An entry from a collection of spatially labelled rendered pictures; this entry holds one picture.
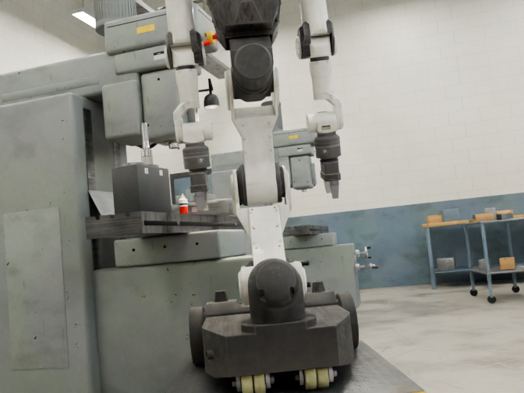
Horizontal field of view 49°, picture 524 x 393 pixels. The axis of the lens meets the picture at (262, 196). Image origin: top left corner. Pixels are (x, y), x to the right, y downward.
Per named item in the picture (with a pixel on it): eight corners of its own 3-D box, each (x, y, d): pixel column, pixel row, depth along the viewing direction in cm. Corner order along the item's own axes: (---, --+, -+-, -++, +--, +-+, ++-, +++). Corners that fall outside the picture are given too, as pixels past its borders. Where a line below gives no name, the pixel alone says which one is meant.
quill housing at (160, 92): (200, 142, 273) (194, 76, 276) (182, 135, 253) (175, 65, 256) (164, 147, 278) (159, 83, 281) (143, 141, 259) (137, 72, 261)
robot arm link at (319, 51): (338, 90, 192) (333, 30, 189) (308, 93, 192) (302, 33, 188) (331, 90, 203) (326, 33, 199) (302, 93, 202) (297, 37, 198)
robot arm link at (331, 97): (344, 129, 195) (341, 90, 193) (318, 132, 195) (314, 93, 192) (341, 128, 202) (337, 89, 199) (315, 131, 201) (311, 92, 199)
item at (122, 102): (165, 142, 280) (161, 90, 283) (140, 134, 257) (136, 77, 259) (131, 147, 286) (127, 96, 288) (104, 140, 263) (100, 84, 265)
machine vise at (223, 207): (239, 214, 281) (238, 191, 282) (229, 213, 266) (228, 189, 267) (174, 221, 290) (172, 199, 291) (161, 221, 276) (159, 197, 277)
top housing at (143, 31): (220, 52, 275) (217, 19, 277) (198, 35, 250) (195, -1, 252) (132, 70, 289) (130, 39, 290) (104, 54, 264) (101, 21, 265)
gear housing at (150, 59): (203, 76, 276) (201, 55, 277) (181, 61, 253) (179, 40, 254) (140, 87, 286) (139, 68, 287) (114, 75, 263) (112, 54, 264)
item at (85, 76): (161, 97, 281) (157, 58, 283) (137, 86, 260) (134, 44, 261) (25, 122, 304) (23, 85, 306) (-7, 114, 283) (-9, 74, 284)
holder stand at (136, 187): (172, 214, 235) (168, 165, 237) (140, 213, 215) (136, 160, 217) (147, 217, 240) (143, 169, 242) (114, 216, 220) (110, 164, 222)
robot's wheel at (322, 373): (331, 391, 151) (327, 362, 152) (319, 392, 151) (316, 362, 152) (326, 384, 159) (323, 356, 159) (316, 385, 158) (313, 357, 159)
